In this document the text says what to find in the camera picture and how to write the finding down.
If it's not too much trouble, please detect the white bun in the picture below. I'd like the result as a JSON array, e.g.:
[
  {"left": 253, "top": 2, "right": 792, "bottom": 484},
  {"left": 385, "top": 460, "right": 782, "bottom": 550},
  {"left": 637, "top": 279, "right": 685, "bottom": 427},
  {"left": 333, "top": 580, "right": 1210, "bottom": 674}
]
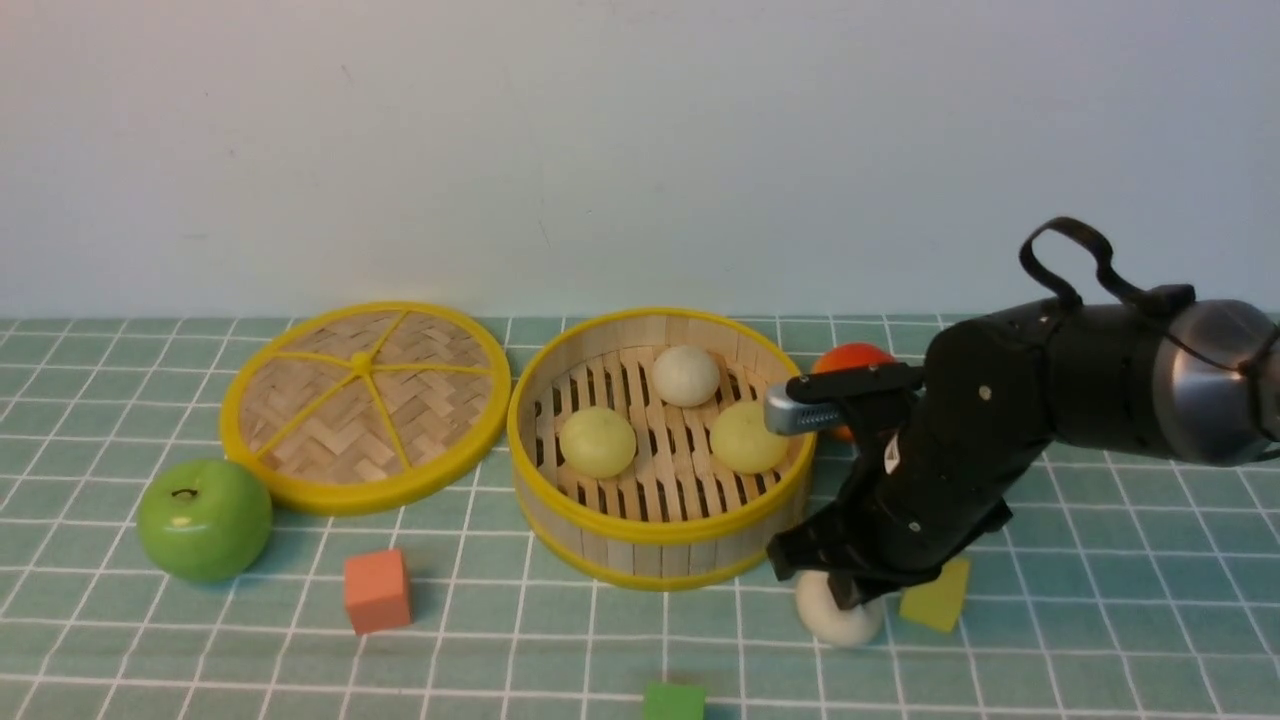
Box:
[
  {"left": 652, "top": 345, "right": 721, "bottom": 407},
  {"left": 795, "top": 570, "right": 886, "bottom": 648}
]

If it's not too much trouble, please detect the orange foam cube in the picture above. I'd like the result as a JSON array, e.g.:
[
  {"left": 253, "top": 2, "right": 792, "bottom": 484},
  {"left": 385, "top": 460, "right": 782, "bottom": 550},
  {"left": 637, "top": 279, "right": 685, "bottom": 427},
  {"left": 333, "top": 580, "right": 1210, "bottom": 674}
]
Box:
[{"left": 343, "top": 547, "right": 413, "bottom": 635}]

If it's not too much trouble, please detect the yellow-green bun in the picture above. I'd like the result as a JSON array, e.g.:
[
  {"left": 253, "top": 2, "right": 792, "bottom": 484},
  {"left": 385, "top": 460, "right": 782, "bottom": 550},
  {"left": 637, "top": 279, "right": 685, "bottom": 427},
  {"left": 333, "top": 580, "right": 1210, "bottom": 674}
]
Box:
[
  {"left": 709, "top": 401, "right": 788, "bottom": 475},
  {"left": 558, "top": 406, "right": 637, "bottom": 479}
]

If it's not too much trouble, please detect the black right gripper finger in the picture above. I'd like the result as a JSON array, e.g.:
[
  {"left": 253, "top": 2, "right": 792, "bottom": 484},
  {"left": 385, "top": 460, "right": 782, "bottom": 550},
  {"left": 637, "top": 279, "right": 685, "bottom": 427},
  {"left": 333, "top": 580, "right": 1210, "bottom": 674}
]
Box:
[{"left": 826, "top": 571, "right": 877, "bottom": 611}]

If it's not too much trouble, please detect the red orange pomegranate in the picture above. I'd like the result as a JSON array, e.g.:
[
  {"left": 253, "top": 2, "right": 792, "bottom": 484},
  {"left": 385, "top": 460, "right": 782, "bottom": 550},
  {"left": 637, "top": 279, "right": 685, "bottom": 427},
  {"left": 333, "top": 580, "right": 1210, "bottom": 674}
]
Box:
[{"left": 810, "top": 342, "right": 899, "bottom": 443}]

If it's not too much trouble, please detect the woven bamboo steamer lid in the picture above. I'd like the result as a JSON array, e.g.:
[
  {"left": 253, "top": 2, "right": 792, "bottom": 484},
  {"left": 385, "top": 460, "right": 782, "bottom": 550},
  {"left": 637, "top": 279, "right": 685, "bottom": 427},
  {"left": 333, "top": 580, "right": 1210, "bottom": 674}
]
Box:
[{"left": 219, "top": 302, "right": 512, "bottom": 518}]

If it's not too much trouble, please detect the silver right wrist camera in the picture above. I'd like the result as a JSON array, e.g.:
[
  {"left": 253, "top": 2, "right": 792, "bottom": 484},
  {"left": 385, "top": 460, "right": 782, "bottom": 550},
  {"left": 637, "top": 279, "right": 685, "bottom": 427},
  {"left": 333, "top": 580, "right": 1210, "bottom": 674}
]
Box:
[{"left": 764, "top": 363, "right": 925, "bottom": 437}]

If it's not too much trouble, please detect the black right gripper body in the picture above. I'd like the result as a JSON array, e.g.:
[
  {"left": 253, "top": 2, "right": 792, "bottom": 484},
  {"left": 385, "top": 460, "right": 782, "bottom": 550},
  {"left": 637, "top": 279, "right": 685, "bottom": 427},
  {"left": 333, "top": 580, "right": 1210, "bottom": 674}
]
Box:
[{"left": 767, "top": 400, "right": 1014, "bottom": 597}]

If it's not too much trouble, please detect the green foam cube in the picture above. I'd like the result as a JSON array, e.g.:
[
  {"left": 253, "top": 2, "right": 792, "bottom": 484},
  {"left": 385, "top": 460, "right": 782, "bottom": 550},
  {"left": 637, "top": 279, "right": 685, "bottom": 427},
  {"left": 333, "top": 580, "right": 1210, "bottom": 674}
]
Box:
[{"left": 643, "top": 682, "right": 707, "bottom": 720}]

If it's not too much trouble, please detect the green checkered tablecloth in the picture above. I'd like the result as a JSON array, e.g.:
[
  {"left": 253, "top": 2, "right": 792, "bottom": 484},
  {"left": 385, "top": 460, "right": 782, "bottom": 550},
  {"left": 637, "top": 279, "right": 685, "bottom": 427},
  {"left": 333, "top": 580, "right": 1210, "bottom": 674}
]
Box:
[{"left": 1, "top": 316, "right": 1279, "bottom": 719}]

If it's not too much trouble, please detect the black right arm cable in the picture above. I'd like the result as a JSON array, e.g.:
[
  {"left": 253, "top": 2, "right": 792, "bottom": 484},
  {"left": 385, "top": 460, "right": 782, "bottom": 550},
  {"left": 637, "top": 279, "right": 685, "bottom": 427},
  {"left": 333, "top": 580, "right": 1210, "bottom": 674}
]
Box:
[{"left": 1019, "top": 217, "right": 1280, "bottom": 391}]

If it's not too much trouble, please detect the yellow foam cube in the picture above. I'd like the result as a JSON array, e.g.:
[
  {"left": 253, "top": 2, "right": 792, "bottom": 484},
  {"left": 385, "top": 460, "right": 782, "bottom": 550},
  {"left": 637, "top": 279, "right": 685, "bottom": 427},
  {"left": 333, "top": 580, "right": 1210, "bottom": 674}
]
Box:
[{"left": 899, "top": 556, "right": 972, "bottom": 634}]

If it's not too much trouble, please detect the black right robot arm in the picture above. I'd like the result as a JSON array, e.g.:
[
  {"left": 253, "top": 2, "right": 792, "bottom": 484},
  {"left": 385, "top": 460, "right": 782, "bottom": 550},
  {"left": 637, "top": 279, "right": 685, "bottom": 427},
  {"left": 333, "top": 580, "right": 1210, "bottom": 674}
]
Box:
[{"left": 765, "top": 300, "right": 1277, "bottom": 607}]

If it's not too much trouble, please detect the green apple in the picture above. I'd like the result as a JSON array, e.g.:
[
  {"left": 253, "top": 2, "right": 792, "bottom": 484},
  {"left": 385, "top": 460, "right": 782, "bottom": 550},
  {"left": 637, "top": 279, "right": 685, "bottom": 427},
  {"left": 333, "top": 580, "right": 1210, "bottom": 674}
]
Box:
[{"left": 136, "top": 457, "right": 273, "bottom": 584}]

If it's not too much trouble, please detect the bamboo steamer tray yellow rim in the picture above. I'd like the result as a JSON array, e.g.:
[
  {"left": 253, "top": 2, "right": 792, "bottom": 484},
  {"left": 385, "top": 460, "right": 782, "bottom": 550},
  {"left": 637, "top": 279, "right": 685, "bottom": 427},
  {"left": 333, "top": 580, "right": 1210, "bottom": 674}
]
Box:
[{"left": 507, "top": 307, "right": 817, "bottom": 592}]

